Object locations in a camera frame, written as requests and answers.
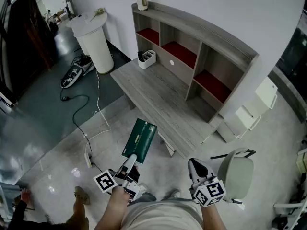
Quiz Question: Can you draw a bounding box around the black power cable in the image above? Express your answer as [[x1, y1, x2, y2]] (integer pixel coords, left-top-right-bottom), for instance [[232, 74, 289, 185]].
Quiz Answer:
[[59, 94, 104, 173]]

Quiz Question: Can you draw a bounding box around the grey wooden desk with shelves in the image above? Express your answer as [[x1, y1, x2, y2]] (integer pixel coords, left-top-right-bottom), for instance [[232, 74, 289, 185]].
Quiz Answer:
[[109, 0, 260, 159]]

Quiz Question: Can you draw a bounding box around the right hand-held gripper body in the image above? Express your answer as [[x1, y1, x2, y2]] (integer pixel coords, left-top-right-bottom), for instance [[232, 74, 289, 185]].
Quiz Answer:
[[189, 172, 227, 208]]

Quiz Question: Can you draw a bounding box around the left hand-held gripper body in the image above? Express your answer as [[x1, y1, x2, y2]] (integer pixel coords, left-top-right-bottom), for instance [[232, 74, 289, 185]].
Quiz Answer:
[[93, 163, 142, 201]]

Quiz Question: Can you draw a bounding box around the dark glass partition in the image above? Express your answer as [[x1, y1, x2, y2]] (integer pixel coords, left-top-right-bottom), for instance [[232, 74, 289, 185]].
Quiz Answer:
[[275, 7, 307, 124]]

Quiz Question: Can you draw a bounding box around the white low cabinet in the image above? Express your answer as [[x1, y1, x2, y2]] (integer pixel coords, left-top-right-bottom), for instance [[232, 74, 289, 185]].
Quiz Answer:
[[234, 105, 262, 139]]

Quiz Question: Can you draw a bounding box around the white and green box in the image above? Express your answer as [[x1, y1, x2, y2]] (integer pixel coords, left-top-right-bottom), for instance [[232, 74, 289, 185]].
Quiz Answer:
[[121, 118, 158, 165]]

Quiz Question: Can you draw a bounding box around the grey-green chair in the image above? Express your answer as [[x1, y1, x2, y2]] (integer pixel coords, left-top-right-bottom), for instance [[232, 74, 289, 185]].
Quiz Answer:
[[210, 147, 257, 205]]

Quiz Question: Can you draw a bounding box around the white desk organizer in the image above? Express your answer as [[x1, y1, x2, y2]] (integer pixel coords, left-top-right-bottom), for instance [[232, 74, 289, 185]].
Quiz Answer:
[[138, 49, 157, 69]]

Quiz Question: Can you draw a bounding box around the white round ribbed pedestal table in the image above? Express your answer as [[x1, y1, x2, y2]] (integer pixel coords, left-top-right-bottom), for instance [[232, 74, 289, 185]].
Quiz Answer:
[[65, 11, 115, 74]]

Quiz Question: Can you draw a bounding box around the white power strip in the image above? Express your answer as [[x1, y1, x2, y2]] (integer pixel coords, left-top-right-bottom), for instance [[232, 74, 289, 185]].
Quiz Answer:
[[84, 152, 93, 169]]

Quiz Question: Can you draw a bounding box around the person's left hand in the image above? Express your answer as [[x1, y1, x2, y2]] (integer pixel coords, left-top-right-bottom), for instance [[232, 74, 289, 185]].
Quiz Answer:
[[129, 165, 140, 184]]

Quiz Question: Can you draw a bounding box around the person's right forearm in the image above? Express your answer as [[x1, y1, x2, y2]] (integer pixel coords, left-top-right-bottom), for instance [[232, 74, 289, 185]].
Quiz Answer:
[[201, 201, 227, 230]]

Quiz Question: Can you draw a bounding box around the white box cabinet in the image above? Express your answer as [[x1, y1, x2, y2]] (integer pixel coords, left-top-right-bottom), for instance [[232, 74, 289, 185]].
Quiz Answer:
[[255, 76, 279, 110]]

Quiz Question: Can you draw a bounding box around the grey shelving unit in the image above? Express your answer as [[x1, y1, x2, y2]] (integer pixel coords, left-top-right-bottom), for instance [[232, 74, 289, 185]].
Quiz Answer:
[[131, 0, 260, 124]]

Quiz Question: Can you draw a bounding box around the person's torso in light shirt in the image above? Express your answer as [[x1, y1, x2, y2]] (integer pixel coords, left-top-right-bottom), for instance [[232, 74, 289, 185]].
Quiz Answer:
[[121, 198, 204, 230]]

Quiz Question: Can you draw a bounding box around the black and white floor device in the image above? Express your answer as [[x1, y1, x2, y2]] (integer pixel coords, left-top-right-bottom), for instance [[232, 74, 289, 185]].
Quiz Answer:
[[60, 56, 95, 90]]

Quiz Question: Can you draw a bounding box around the person's left forearm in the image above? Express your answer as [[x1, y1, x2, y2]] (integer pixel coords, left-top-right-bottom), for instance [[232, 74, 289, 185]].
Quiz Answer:
[[94, 185, 131, 230]]

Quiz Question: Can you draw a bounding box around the grey drawer unit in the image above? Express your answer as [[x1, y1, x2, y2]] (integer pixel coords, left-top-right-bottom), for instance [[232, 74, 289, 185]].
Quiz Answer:
[[216, 118, 238, 144]]

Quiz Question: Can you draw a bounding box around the pale artificial flower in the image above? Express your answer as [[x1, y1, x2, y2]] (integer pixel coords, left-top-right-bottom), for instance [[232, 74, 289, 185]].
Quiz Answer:
[[89, 7, 106, 23]]

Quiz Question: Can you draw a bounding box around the person's left leg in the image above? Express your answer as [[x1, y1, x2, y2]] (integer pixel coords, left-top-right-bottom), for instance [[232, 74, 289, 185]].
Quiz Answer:
[[134, 192, 157, 203]]

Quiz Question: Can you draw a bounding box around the white power cable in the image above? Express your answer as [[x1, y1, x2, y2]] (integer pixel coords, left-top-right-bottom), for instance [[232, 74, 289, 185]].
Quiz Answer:
[[84, 69, 112, 158]]

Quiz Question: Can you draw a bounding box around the person's leg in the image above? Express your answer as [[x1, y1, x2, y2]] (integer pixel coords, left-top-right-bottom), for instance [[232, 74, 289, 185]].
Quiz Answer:
[[134, 192, 157, 203], [64, 200, 90, 230]]

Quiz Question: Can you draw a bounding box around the white metal frame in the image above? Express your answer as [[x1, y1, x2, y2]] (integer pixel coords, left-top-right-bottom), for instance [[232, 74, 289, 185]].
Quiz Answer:
[[272, 195, 307, 230]]

